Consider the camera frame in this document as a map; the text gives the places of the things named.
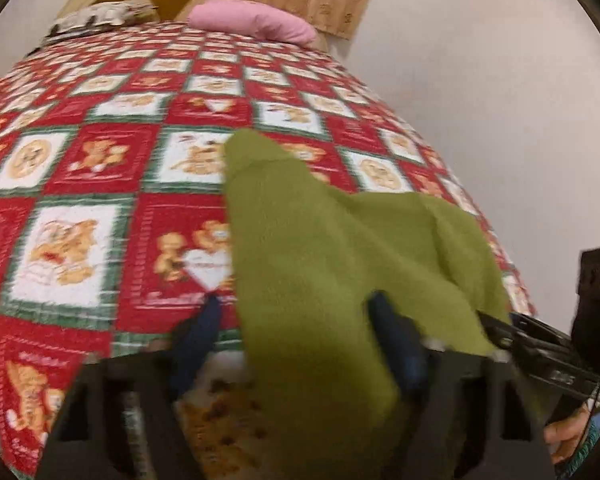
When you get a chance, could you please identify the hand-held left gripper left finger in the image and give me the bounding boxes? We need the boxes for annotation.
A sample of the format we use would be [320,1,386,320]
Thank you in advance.
[35,294,224,480]

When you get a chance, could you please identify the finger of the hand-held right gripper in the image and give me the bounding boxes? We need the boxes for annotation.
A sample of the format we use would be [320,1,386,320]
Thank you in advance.
[477,311,533,361]

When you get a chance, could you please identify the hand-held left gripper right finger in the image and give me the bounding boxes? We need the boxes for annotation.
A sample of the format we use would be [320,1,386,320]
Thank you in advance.
[366,290,556,480]

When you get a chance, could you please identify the green striped sweater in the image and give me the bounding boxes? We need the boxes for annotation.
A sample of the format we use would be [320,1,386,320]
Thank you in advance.
[222,129,512,480]

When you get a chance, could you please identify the person's right forearm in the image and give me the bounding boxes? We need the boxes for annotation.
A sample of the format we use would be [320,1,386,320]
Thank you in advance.
[555,422,600,480]

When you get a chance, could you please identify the person's right hand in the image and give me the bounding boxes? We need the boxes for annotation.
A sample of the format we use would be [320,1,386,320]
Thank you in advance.
[545,406,598,464]

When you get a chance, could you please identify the red checkered printed bedspread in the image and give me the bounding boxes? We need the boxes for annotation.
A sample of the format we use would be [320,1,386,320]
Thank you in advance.
[0,20,536,478]

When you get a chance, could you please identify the pink pillow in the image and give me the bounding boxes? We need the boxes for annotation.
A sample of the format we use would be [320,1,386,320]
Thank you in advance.
[187,0,317,47]

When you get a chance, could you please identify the grey patterned pillow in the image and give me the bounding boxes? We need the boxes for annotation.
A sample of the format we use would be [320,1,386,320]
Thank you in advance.
[45,2,158,41]

